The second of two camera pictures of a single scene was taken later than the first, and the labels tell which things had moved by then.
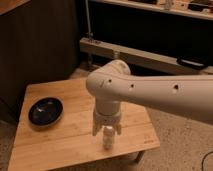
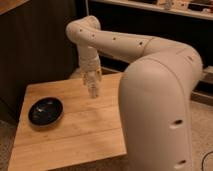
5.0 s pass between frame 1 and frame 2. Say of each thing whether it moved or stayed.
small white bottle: moved
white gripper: moved
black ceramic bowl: stayed
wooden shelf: stayed
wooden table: stayed
